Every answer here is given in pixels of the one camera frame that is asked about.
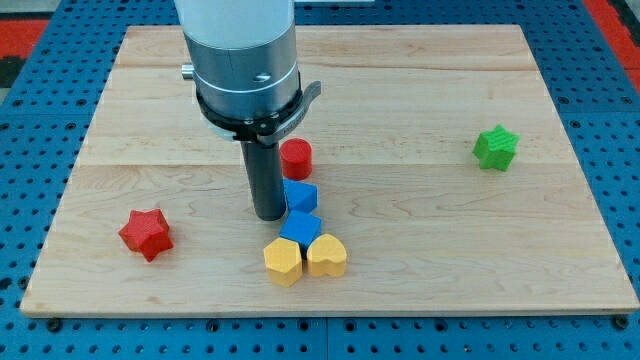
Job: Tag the yellow heart block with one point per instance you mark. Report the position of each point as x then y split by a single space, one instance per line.
326 256

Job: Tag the blue cube block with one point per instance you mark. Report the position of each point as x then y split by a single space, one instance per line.
300 196
302 228

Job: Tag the upper blue cube block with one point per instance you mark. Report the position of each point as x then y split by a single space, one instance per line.
300 196

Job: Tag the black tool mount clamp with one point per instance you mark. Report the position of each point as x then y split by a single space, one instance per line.
266 130

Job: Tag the wooden board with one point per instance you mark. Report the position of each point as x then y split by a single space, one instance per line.
428 233

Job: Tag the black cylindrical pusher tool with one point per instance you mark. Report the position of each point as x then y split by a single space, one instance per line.
263 168

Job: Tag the green star block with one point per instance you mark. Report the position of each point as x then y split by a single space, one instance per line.
496 148

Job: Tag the red star block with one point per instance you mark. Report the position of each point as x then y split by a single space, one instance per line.
147 233

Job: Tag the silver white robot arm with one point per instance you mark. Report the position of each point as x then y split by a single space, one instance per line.
244 59

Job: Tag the red cylinder block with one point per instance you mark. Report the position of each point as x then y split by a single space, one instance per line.
296 159

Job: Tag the lower blue cube block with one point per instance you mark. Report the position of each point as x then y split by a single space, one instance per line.
302 228

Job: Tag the yellow hexagon block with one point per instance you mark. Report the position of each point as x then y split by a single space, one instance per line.
283 262

